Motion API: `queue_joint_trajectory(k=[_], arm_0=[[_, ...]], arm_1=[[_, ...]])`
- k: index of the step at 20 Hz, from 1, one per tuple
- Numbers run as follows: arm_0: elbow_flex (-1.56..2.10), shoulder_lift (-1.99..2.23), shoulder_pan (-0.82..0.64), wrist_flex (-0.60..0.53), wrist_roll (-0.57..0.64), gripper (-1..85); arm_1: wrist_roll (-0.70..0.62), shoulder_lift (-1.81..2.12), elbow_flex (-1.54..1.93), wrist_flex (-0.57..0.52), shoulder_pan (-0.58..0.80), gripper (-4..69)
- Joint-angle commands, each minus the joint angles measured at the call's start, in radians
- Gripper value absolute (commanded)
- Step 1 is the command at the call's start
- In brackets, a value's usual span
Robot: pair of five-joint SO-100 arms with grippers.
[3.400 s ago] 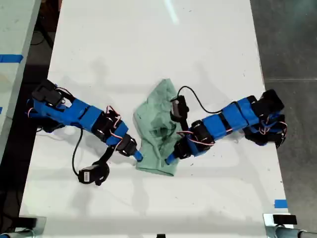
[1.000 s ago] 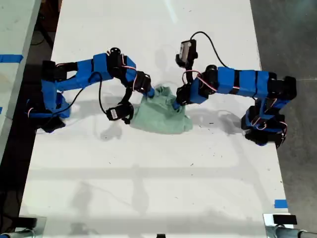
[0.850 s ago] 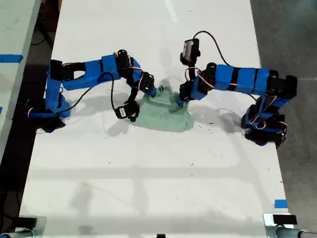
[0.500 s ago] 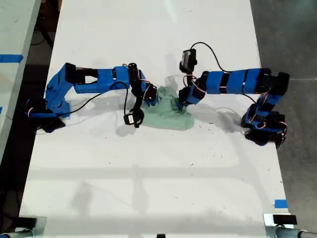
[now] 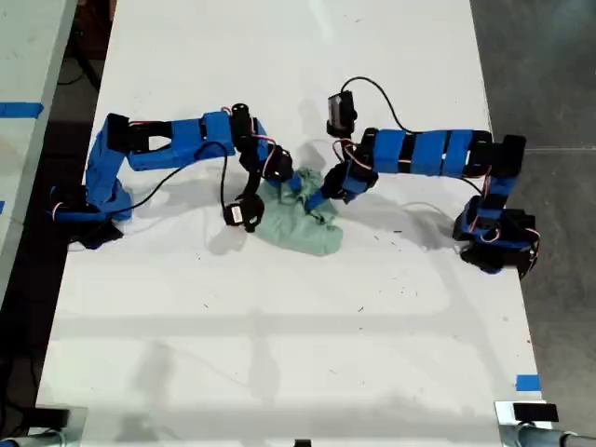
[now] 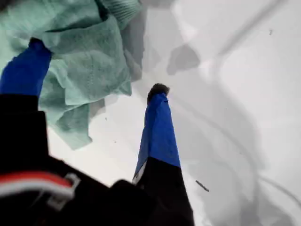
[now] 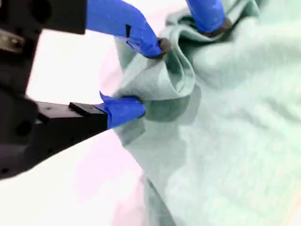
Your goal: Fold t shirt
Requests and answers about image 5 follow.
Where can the short blue tape strip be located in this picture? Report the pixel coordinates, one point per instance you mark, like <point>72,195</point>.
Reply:
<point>528,383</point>

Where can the long blue tape strip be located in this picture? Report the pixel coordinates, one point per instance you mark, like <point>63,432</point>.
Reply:
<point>21,109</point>

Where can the blue and black arm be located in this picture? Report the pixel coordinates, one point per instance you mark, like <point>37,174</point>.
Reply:
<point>428,153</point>
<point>186,135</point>

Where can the pale green T-shirt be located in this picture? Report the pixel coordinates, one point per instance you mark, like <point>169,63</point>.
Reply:
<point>302,233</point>

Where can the small black box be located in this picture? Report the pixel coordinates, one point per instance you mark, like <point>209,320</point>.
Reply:
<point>535,412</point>
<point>52,415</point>

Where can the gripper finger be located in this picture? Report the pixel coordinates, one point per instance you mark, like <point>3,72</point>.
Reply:
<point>333,182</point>
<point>296,184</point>

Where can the black camera box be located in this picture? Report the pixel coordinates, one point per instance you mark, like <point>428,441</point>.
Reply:
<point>247,213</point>
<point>341,107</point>

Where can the white side table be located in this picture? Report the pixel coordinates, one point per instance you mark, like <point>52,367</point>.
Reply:
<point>28,46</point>

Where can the metal table bracket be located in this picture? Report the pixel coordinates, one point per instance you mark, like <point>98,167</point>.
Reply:
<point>77,428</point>
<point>505,426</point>

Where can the black camera stalk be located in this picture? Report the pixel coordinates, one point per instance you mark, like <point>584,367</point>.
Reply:
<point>253,179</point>
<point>342,129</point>

